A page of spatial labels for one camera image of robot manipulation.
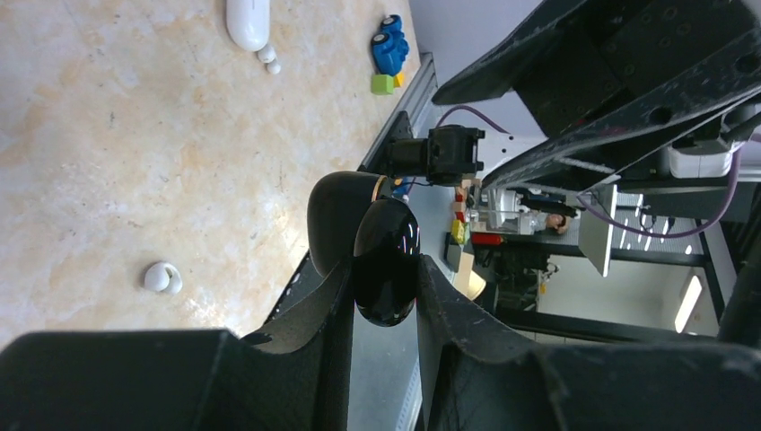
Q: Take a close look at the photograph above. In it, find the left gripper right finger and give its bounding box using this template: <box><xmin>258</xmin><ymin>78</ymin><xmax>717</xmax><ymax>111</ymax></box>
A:
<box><xmin>416</xmin><ymin>255</ymin><xmax>760</xmax><ymax>430</ymax></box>

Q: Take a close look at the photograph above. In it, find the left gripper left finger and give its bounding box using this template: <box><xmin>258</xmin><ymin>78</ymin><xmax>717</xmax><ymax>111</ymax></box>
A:
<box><xmin>1</xmin><ymin>262</ymin><xmax>354</xmax><ymax>430</ymax></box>

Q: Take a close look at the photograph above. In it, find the white charging case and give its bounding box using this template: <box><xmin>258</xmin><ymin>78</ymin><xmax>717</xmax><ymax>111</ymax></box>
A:
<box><xmin>225</xmin><ymin>0</ymin><xmax>270</xmax><ymax>52</ymax></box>

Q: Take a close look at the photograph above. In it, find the black charging case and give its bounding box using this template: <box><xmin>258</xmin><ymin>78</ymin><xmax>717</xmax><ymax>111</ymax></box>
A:
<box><xmin>307</xmin><ymin>172</ymin><xmax>421</xmax><ymax>327</ymax></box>

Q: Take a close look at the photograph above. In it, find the yellow cube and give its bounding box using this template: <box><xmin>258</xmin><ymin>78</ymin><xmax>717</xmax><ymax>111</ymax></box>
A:
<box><xmin>393</xmin><ymin>72</ymin><xmax>405</xmax><ymax>88</ymax></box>

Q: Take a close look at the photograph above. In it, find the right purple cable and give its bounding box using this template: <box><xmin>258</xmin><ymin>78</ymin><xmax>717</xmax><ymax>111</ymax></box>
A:
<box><xmin>433</xmin><ymin>104</ymin><xmax>761</xmax><ymax>241</ymax></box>

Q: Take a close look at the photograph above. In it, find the blue toy block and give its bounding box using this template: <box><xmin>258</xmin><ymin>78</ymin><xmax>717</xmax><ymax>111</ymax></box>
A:
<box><xmin>371</xmin><ymin>14</ymin><xmax>410</xmax><ymax>76</ymax></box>

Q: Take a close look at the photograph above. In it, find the white earbud near case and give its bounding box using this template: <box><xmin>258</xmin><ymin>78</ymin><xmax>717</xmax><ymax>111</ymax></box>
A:
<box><xmin>256</xmin><ymin>44</ymin><xmax>282</xmax><ymax>75</ymax></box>

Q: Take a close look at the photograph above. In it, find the white earbud centre table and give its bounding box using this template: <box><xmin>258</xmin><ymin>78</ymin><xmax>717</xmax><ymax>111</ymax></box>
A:
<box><xmin>143</xmin><ymin>261</ymin><xmax>183</xmax><ymax>295</ymax></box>

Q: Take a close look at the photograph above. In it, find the green cube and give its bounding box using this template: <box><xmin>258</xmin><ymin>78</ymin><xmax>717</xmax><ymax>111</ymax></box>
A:
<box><xmin>371</xmin><ymin>74</ymin><xmax>396</xmax><ymax>96</ymax></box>

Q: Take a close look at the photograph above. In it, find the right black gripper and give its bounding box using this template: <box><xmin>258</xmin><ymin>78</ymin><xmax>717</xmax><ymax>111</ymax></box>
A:
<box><xmin>433</xmin><ymin>1</ymin><xmax>760</xmax><ymax>193</ymax></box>

